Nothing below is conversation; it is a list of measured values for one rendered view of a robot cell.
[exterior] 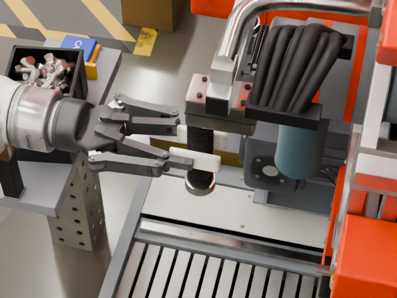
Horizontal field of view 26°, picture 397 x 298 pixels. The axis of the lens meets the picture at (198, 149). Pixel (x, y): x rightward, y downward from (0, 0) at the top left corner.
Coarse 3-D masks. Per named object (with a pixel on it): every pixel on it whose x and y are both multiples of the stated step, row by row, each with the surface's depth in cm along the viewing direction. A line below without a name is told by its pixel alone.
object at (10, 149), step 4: (8, 148) 147; (12, 148) 149; (4, 152) 147; (8, 152) 148; (12, 152) 150; (0, 156) 148; (4, 156) 148; (8, 156) 148; (4, 160) 149; (8, 160) 149
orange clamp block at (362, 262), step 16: (352, 224) 103; (368, 224) 103; (384, 224) 103; (352, 240) 101; (368, 240) 101; (384, 240) 101; (352, 256) 100; (368, 256) 100; (384, 256) 100; (336, 272) 99; (352, 272) 99; (368, 272) 99; (384, 272) 99; (336, 288) 101; (352, 288) 100; (368, 288) 99; (384, 288) 98
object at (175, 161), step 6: (174, 156) 116; (180, 156) 116; (162, 162) 115; (168, 162) 115; (174, 162) 115; (180, 162) 115; (186, 162) 115; (192, 162) 115; (162, 168) 115; (174, 168) 116; (180, 168) 116; (186, 168) 116; (192, 168) 116; (156, 174) 115
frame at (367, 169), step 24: (384, 0) 96; (384, 72) 97; (384, 96) 97; (360, 144) 98; (384, 144) 99; (360, 168) 98; (384, 168) 98; (360, 192) 101; (384, 192) 99; (336, 216) 137; (384, 216) 103; (336, 240) 123
